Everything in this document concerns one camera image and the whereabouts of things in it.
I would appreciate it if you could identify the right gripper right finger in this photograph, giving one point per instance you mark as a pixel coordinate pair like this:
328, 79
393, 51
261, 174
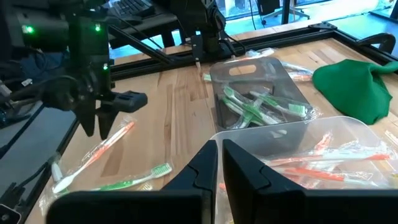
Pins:
295, 208

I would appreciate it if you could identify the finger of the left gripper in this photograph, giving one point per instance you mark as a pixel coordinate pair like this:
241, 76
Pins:
87, 118
107, 121

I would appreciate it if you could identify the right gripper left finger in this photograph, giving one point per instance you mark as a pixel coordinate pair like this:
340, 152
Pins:
140, 208

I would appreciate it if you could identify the green toothbrush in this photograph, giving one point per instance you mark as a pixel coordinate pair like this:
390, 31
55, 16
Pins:
239, 99
124, 183
280, 105
230, 105
56, 172
206, 77
245, 118

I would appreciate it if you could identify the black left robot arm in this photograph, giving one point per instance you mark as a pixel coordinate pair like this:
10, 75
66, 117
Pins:
84, 40

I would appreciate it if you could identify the clear plastic bin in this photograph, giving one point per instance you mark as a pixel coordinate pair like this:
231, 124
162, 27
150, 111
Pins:
248, 137

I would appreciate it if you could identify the dark side desk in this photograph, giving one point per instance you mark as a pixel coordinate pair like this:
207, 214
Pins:
149, 25

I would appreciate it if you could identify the black keyboard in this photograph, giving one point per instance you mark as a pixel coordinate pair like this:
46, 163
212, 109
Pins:
130, 7

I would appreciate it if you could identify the green cloth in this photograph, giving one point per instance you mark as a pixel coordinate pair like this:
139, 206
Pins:
351, 90

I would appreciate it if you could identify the blue wrapped toothbrush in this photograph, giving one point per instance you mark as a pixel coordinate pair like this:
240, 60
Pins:
295, 67

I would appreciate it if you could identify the grey office chair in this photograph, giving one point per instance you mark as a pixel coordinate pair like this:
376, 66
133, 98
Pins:
280, 14

